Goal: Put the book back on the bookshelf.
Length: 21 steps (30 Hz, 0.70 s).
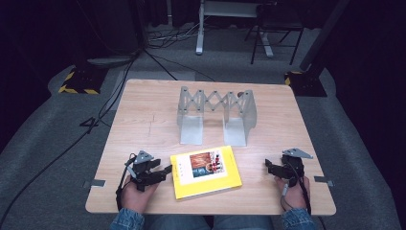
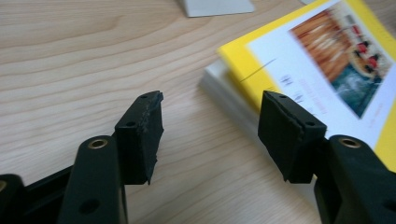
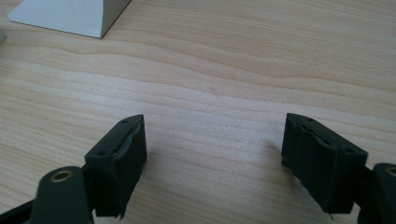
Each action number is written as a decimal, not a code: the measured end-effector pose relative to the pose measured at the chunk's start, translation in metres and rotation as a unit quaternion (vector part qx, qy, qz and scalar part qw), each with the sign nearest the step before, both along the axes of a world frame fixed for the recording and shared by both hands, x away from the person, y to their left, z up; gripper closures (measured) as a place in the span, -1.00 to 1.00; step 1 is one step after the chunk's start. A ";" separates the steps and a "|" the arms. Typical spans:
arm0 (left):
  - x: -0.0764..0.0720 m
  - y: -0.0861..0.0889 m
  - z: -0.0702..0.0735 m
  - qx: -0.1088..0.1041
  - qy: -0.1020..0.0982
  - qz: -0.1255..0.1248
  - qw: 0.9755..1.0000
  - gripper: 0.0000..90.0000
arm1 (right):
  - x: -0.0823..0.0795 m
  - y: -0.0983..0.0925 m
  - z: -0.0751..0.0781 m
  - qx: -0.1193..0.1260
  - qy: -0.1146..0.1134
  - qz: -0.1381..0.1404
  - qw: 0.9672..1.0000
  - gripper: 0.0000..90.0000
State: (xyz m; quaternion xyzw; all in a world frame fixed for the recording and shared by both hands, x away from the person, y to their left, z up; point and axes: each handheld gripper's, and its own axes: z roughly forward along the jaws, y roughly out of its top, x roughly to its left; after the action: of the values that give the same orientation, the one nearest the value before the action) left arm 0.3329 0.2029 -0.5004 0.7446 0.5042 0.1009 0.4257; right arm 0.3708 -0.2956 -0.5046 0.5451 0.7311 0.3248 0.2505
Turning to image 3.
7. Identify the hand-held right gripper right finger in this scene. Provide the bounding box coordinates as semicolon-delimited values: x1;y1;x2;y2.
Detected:
280;112;369;218

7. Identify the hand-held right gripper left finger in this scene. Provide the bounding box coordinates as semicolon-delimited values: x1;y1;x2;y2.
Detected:
84;114;148;220

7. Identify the white box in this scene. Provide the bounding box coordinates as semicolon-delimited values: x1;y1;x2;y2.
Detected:
7;0;133;39

